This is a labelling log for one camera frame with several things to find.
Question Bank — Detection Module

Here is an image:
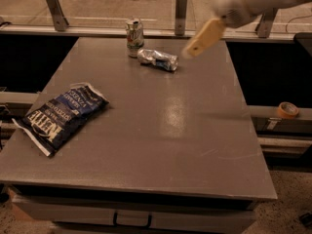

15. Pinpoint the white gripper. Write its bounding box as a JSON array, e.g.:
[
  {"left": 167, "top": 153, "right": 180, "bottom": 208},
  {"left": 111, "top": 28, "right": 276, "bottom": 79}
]
[{"left": 181, "top": 0, "right": 263, "bottom": 59}]

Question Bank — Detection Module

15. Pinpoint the crushed silver redbull can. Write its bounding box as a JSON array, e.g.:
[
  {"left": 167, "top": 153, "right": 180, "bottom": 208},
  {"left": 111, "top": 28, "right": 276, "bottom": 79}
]
[{"left": 137, "top": 48, "right": 178, "bottom": 72}]

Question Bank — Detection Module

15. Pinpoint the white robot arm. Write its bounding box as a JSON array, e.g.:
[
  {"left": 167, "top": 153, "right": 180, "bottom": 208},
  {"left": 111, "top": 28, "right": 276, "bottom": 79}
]
[{"left": 181, "top": 0, "right": 312, "bottom": 59}]

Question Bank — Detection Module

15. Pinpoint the white green 7up can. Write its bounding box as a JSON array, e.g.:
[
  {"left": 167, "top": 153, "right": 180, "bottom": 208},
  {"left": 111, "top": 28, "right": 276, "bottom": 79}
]
[{"left": 126, "top": 18, "right": 144, "bottom": 58}]

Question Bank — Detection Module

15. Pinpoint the orange tape roll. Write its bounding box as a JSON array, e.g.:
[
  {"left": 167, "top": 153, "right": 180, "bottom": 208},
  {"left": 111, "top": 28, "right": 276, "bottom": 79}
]
[{"left": 278, "top": 101, "right": 299, "bottom": 119}]

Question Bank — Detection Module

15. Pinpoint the blue kettle chips bag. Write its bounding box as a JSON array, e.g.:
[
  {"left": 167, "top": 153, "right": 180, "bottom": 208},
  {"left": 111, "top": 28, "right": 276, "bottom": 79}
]
[{"left": 13, "top": 83, "right": 109, "bottom": 157}]

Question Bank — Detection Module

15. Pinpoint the white drawer front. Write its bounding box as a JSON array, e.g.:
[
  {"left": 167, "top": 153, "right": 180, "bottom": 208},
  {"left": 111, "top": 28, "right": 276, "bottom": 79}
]
[{"left": 13, "top": 195, "right": 255, "bottom": 234}]

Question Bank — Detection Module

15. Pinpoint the middle metal rail bracket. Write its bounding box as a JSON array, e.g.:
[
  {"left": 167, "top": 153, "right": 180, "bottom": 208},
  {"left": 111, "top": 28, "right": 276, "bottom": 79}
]
[{"left": 175, "top": 0, "right": 188, "bottom": 36}]

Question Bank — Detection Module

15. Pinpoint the metal rail bracket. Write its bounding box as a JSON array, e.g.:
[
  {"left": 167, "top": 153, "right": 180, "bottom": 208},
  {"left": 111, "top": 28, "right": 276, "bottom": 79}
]
[
  {"left": 46, "top": 0, "right": 69, "bottom": 32},
  {"left": 255, "top": 8, "right": 278, "bottom": 38},
  {"left": 175, "top": 0, "right": 188, "bottom": 36}
]

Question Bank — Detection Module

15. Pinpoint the right metal rail bracket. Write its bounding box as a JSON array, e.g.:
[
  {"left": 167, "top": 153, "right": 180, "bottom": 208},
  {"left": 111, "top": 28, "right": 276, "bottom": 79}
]
[{"left": 255, "top": 8, "right": 278, "bottom": 38}]

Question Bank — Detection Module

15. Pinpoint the left metal rail bracket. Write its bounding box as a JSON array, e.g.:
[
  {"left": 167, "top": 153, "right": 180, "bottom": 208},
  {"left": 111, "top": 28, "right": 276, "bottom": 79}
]
[{"left": 46, "top": 0, "right": 69, "bottom": 32}]

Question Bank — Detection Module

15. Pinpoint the horizontal metal window rail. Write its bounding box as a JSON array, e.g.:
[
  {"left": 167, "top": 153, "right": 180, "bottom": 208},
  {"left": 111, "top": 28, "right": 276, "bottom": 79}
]
[{"left": 0, "top": 24, "right": 294, "bottom": 43}]

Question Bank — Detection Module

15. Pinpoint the black drawer handle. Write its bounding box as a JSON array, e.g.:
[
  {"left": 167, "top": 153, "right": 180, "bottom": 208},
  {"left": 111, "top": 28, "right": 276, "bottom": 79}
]
[{"left": 113, "top": 211, "right": 152, "bottom": 228}]

